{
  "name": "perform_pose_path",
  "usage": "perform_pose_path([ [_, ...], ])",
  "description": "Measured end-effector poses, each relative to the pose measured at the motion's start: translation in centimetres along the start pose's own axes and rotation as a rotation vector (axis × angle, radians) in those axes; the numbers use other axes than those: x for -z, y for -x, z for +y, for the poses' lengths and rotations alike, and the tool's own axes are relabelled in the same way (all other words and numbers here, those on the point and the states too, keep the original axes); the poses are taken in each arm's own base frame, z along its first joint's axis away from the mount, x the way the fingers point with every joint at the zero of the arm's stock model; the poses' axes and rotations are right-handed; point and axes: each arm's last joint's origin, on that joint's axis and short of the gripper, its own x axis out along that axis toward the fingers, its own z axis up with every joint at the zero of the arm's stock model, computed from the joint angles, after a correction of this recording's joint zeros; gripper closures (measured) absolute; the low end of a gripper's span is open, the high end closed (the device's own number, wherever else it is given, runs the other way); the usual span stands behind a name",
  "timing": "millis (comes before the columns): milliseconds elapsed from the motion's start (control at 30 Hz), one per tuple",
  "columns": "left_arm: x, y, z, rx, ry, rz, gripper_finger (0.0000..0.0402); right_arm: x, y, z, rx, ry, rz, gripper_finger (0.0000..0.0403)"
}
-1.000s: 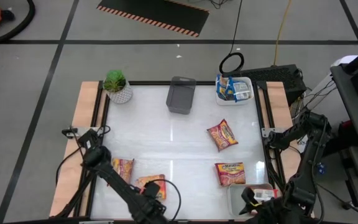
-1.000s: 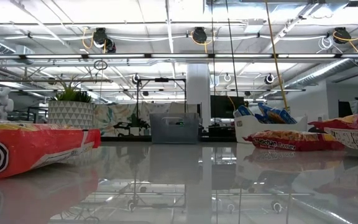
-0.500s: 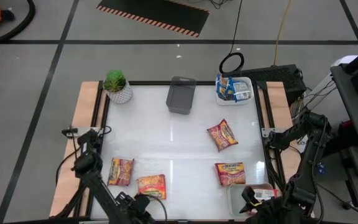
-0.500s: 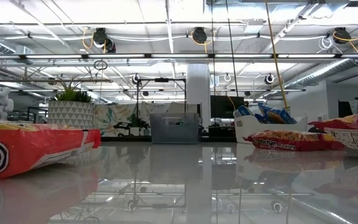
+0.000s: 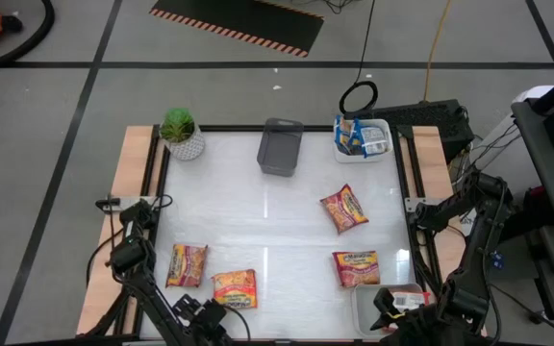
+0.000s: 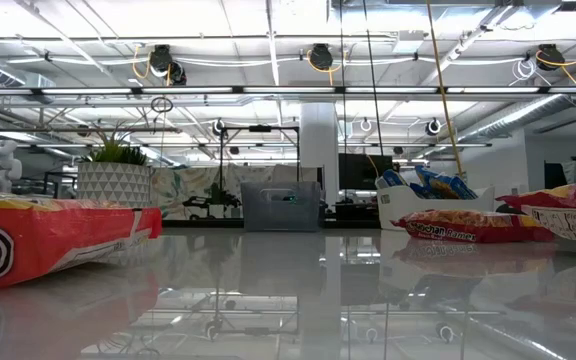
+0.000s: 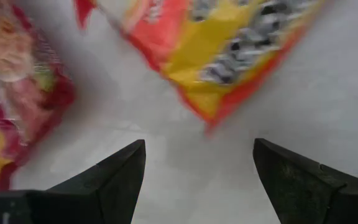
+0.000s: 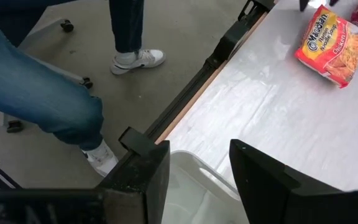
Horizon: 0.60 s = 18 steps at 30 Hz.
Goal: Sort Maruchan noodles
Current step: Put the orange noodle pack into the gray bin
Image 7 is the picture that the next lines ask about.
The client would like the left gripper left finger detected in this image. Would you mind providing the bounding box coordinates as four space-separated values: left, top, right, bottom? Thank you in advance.
26 139 147 224

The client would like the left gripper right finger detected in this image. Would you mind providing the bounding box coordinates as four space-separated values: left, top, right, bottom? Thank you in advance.
252 138 358 224

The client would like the maroon ramen pack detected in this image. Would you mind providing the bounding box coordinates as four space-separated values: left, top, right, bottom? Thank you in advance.
0 0 76 191

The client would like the red-orange ramen pack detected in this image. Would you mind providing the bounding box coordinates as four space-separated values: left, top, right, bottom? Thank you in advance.
73 0 326 135

